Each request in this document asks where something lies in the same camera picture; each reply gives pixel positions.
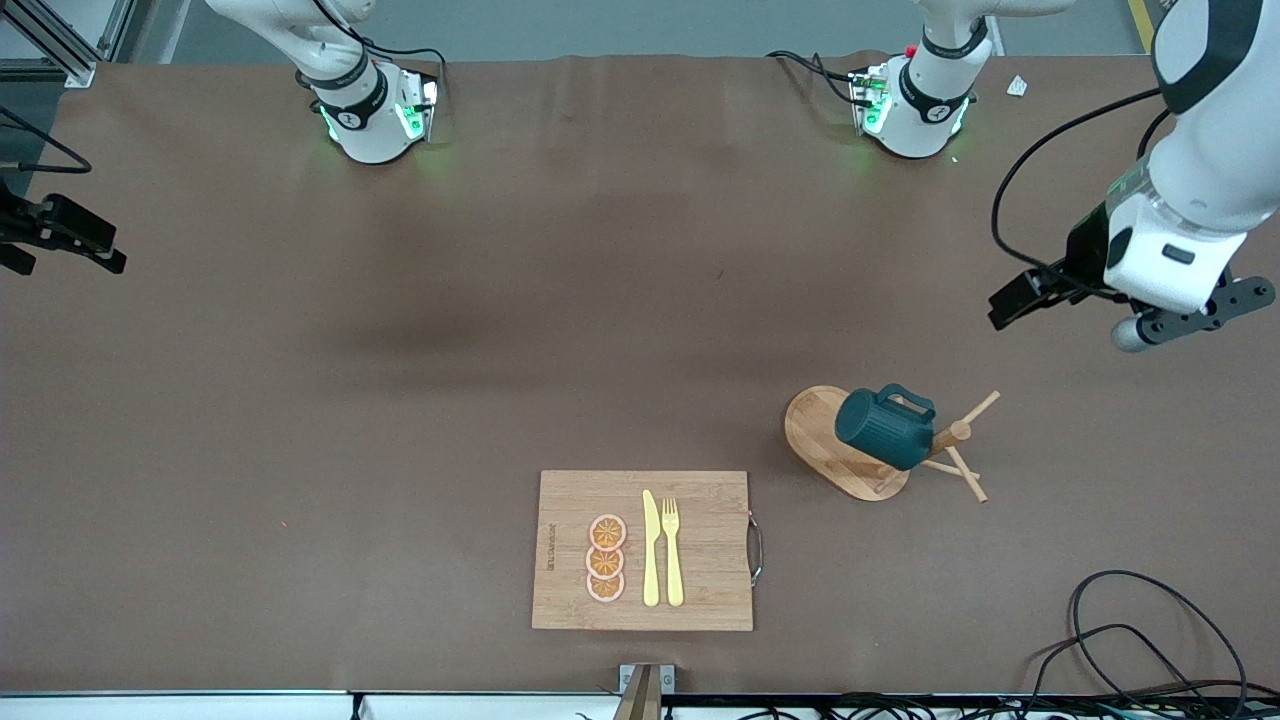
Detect teal cup with handle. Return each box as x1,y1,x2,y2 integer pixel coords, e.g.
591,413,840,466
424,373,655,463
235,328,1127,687
835,383,937,473

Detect wooden mug tree stand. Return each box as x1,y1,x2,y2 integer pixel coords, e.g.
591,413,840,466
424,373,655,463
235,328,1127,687
783,385,1001,504

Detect large table cover sheet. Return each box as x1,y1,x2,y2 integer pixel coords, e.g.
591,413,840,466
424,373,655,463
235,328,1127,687
0,50,1280,697

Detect bamboo cutting board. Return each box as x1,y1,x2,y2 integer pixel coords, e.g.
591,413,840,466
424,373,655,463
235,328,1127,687
531,470,766,632

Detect yellow plastic fork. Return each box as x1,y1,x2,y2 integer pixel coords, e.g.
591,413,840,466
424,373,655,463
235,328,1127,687
661,497,685,608

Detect yellow plastic knife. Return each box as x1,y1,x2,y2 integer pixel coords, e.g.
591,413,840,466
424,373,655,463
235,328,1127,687
642,489,662,608

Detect aluminium frame profile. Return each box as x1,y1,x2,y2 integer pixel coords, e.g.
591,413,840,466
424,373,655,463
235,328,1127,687
0,0,136,89

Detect black looped floor cable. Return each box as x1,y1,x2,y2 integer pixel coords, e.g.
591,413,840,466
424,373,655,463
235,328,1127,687
1068,570,1251,716

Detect black left base cable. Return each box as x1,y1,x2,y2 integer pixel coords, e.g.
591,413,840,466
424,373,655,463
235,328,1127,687
766,50,863,106

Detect black base cable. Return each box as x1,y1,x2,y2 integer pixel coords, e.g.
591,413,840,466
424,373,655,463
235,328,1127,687
766,50,863,106
310,0,448,103

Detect black right base cable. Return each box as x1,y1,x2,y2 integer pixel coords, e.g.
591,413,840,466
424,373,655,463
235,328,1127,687
310,0,448,103

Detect white table edge rail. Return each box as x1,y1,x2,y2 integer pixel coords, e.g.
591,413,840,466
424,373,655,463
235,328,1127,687
0,688,1280,720

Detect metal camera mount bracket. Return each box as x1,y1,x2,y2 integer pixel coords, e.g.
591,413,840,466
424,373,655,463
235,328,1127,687
614,663,676,720

